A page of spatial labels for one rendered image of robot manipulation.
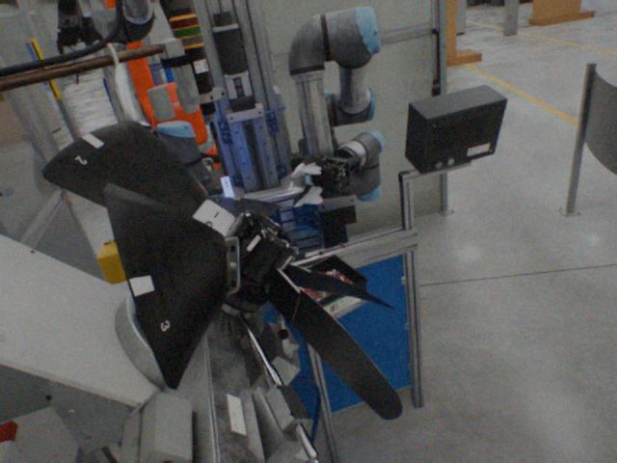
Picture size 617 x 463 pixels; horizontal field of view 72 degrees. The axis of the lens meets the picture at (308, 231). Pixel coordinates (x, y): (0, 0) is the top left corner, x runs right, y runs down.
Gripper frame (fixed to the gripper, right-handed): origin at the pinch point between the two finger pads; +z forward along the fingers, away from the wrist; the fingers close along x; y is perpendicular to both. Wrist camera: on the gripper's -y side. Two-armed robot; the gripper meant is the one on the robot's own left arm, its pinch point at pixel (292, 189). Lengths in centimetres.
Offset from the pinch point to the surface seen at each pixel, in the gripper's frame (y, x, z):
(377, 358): 8, 84, -29
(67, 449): -13, 34, 62
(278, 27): -111, -12, -128
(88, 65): 0, -36, 38
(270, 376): 27.6, 4.5, 40.8
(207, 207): 3.6, -10.2, 27.4
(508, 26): -224, 136, -1069
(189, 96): 1.6, -28.8, 24.6
